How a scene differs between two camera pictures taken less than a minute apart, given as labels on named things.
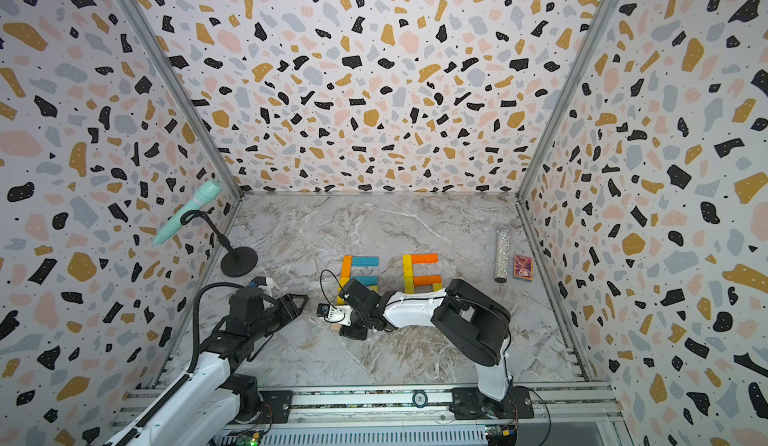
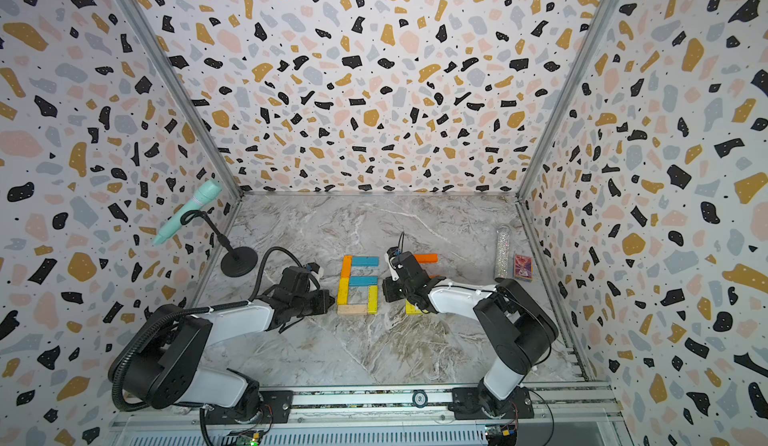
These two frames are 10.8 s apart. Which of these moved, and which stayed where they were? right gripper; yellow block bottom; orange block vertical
Moved: right gripper
Stayed: orange block vertical; yellow block bottom
